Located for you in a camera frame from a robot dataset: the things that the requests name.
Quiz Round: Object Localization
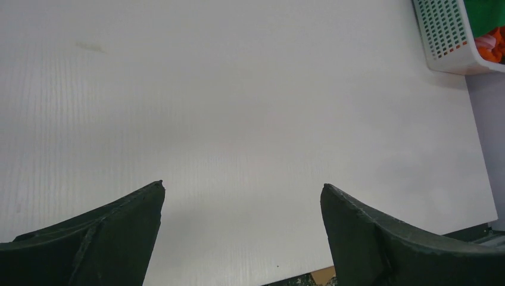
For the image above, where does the white plastic laundry basket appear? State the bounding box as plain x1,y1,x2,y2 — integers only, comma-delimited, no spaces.
413,1,504,75

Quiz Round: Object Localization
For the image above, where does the orange t-shirt in basket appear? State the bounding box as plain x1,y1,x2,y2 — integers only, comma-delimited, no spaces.
477,26,504,63

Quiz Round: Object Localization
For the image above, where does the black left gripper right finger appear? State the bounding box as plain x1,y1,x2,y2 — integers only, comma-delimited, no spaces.
320,184,504,285

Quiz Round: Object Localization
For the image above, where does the green t-shirt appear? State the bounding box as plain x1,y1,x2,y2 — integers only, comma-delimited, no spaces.
464,0,504,38

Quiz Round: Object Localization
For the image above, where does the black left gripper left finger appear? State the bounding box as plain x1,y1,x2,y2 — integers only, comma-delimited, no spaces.
1,181,166,285

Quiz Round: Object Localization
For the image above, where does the pink garment in basket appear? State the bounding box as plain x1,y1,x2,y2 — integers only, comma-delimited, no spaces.
475,34,497,51

